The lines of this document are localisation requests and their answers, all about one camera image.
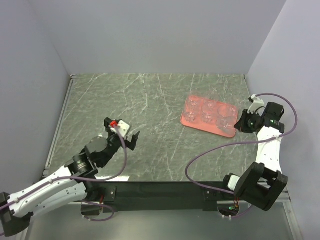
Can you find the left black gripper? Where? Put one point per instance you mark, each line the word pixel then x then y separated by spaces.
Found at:
pixel 131 144

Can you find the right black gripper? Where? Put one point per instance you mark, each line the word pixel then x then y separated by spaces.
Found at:
pixel 241 126

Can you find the tall clear glass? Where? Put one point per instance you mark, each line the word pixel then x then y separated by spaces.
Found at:
pixel 226 124

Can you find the clear square glass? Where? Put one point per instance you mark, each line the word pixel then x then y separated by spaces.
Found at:
pixel 189 115

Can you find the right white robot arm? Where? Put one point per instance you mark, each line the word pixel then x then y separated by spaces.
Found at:
pixel 263 182

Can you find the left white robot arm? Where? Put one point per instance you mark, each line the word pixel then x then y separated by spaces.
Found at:
pixel 74 181

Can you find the pink plastic tray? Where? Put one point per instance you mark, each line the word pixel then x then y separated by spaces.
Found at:
pixel 211 127

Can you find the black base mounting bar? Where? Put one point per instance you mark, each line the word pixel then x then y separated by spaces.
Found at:
pixel 156 196

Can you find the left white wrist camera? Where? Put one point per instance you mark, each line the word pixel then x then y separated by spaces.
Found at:
pixel 120 127

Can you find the aluminium rail frame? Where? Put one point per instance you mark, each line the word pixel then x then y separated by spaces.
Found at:
pixel 38 111

